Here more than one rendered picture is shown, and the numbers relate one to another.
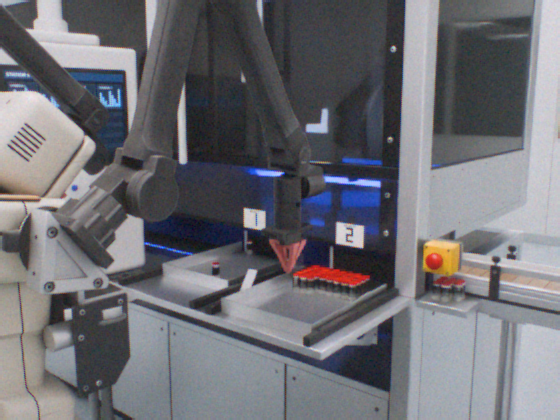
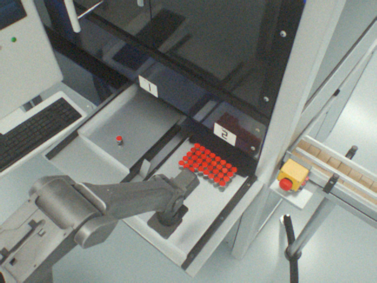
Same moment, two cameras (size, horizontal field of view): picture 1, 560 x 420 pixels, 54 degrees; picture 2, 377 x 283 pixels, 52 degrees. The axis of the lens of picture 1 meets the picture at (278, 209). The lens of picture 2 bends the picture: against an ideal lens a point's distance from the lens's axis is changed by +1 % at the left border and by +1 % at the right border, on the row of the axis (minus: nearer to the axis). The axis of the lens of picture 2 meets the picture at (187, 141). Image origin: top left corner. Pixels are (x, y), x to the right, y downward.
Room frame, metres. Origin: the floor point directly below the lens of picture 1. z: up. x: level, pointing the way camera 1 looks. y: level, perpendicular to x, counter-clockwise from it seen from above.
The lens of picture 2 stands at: (0.74, -0.08, 2.08)
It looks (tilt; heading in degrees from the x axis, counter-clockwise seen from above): 57 degrees down; 0
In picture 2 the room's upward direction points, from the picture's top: straight up
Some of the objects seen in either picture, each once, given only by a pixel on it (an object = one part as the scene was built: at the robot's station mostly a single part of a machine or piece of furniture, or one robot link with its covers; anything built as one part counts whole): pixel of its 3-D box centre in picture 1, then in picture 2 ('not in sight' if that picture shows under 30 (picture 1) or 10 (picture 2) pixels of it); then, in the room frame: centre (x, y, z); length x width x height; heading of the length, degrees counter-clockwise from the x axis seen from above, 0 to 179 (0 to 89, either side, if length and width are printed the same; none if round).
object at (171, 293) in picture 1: (264, 290); (157, 162); (1.45, 0.04, 0.87); 0.70 x 0.48 x 0.02; 52
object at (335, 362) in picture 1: (151, 277); (71, 75); (2.00, 0.48, 0.73); 1.98 x 0.01 x 0.25; 52
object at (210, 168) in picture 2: (330, 283); (207, 169); (1.40, -0.14, 0.91); 0.18 x 0.02 x 0.05; 52
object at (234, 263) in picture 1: (235, 264); (135, 122); (1.61, 0.13, 0.90); 0.34 x 0.26 x 0.04; 142
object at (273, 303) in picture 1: (306, 297); (187, 193); (1.31, -0.07, 0.90); 0.34 x 0.26 x 0.04; 142
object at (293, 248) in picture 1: (291, 249); not in sight; (1.15, -0.03, 1.06); 0.07 x 0.07 x 0.09; 52
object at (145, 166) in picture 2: (235, 287); (134, 178); (1.36, 0.11, 0.91); 0.14 x 0.03 x 0.06; 141
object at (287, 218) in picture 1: (287, 218); (167, 213); (1.14, -0.02, 1.13); 0.10 x 0.07 x 0.07; 142
